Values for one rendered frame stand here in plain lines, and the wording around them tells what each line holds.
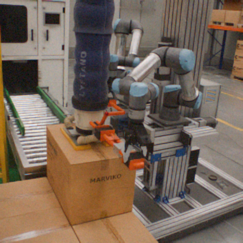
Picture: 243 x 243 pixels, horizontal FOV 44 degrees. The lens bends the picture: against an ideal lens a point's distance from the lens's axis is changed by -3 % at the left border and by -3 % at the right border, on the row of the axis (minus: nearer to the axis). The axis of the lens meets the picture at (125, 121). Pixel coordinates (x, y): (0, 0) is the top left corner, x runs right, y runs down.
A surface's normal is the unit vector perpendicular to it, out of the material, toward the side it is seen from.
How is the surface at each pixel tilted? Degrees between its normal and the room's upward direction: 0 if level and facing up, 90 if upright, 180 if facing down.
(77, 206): 90
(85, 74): 70
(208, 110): 90
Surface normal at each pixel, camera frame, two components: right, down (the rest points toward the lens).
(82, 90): -0.20, 0.10
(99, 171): 0.44, 0.33
